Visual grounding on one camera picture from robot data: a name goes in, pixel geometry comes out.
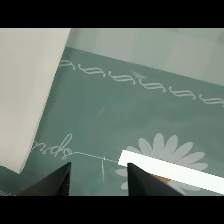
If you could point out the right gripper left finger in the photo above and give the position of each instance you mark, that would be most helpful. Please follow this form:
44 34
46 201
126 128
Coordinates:
56 183

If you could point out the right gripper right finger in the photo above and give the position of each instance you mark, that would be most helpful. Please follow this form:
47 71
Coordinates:
146 185

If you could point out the white shirt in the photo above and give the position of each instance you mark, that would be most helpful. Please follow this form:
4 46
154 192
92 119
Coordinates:
26 86

